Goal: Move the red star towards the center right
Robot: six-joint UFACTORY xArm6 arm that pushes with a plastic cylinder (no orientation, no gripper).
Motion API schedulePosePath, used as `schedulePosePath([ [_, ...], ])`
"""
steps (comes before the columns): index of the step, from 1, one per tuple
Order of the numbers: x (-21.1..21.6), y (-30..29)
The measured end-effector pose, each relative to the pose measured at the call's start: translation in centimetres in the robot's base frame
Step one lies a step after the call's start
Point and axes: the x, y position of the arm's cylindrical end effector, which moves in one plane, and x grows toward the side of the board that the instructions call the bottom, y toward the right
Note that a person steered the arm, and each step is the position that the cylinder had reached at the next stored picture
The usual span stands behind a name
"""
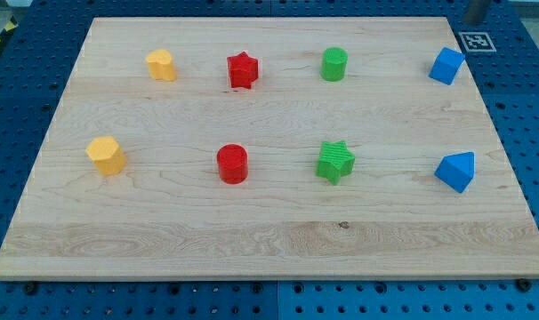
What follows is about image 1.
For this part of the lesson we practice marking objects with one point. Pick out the red cylinder block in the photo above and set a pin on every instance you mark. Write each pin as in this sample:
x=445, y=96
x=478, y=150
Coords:
x=232, y=163

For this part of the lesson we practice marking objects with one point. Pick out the black board stop screw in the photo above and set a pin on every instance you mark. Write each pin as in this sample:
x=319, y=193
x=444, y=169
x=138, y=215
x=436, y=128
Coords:
x=524, y=285
x=30, y=288

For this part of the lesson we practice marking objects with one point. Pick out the yellow hexagon block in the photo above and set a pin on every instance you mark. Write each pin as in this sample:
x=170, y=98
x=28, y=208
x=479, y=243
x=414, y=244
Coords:
x=106, y=155

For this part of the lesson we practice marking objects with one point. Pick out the blue cube block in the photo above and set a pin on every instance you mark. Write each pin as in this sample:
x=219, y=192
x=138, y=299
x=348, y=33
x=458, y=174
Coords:
x=446, y=65

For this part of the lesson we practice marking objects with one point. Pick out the light wooden board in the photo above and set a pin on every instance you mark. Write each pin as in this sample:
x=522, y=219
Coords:
x=168, y=216

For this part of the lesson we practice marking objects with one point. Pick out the green star block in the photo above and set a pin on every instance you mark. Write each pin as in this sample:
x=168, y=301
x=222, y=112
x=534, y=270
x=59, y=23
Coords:
x=334, y=161

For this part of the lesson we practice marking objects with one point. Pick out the black white fiducial marker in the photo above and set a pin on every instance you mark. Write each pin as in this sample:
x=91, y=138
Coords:
x=477, y=42

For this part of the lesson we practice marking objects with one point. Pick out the blue triangular prism block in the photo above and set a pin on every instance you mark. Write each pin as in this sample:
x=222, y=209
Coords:
x=457, y=170

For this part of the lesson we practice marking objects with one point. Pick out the yellow heart block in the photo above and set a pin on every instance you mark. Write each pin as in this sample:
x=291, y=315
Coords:
x=160, y=65

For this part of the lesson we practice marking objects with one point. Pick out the green cylinder block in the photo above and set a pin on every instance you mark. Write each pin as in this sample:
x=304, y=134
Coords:
x=333, y=65

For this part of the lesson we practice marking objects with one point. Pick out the red star block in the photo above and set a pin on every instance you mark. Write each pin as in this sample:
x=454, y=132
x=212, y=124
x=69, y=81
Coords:
x=243, y=70

